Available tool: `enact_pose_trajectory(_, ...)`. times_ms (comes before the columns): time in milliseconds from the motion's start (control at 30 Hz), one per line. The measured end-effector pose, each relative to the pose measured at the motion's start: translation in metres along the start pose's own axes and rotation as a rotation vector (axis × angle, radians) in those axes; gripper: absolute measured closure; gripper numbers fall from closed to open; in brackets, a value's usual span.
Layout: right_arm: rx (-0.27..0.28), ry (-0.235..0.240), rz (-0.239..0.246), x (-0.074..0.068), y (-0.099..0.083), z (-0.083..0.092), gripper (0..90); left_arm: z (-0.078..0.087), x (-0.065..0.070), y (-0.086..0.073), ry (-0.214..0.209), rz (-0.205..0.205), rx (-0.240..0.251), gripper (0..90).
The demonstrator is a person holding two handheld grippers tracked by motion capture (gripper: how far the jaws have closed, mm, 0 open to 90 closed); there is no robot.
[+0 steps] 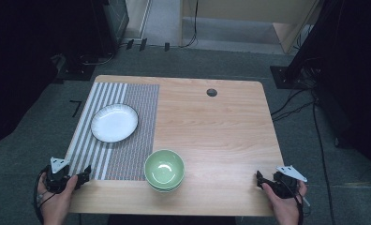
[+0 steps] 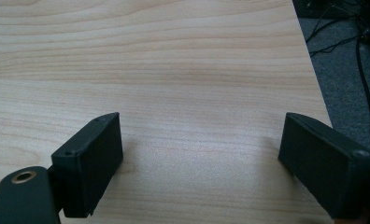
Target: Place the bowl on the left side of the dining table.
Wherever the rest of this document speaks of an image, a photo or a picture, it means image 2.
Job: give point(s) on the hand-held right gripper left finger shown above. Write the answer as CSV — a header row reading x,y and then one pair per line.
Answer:
x,y
89,165

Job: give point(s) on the black equipment base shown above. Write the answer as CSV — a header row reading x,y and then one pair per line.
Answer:
x,y
317,7

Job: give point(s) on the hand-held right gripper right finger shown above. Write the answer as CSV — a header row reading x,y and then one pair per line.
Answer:
x,y
323,161

